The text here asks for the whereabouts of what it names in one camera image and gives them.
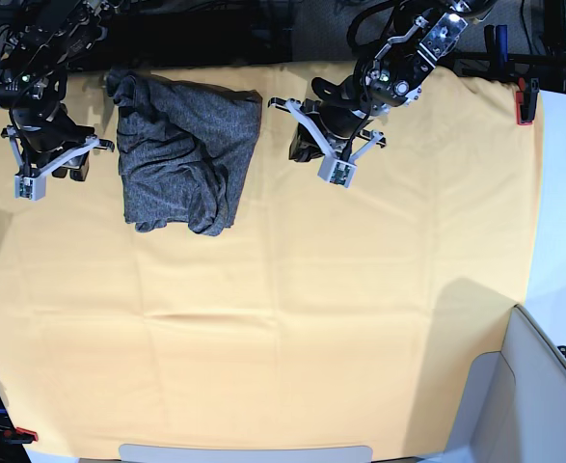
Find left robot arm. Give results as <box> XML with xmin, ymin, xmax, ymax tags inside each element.
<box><xmin>268</xmin><ymin>1</ymin><xmax>494</xmax><ymax>163</ymax></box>

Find red clamp left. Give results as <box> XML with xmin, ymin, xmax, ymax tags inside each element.
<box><xmin>2</xmin><ymin>427</ymin><xmax>39</xmax><ymax>445</ymax></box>

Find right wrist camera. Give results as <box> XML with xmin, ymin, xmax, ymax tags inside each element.
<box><xmin>13</xmin><ymin>174</ymin><xmax>46</xmax><ymax>202</ymax></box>

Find red clamp right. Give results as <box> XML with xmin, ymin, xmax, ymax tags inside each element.
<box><xmin>515</xmin><ymin>77</ymin><xmax>540</xmax><ymax>125</ymax></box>

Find yellow table cloth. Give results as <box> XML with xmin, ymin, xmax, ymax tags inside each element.
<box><xmin>0</xmin><ymin>68</ymin><xmax>543</xmax><ymax>459</ymax></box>

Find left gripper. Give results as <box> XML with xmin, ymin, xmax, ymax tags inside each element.
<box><xmin>267</xmin><ymin>76</ymin><xmax>388</xmax><ymax>162</ymax></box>

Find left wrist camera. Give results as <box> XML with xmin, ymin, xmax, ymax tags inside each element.
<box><xmin>317</xmin><ymin>156</ymin><xmax>357</xmax><ymax>188</ymax></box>

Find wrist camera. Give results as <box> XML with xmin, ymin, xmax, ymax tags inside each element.
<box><xmin>13</xmin><ymin>174</ymin><xmax>46</xmax><ymax>202</ymax></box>
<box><xmin>317</xmin><ymin>156</ymin><xmax>357</xmax><ymax>188</ymax></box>

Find red clamp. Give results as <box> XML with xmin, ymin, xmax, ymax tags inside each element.
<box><xmin>515</xmin><ymin>77</ymin><xmax>540</xmax><ymax>125</ymax></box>
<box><xmin>2</xmin><ymin>427</ymin><xmax>39</xmax><ymax>445</ymax></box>

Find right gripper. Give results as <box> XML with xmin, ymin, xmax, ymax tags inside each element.
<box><xmin>1</xmin><ymin>103</ymin><xmax>115</xmax><ymax>182</ymax></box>

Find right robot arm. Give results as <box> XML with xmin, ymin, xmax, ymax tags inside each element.
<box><xmin>0</xmin><ymin>1</ymin><xmax>117</xmax><ymax>183</ymax></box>

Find grey long-sleeve T-shirt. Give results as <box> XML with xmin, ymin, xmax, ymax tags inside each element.
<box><xmin>106</xmin><ymin>69</ymin><xmax>262</xmax><ymax>236</ymax></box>

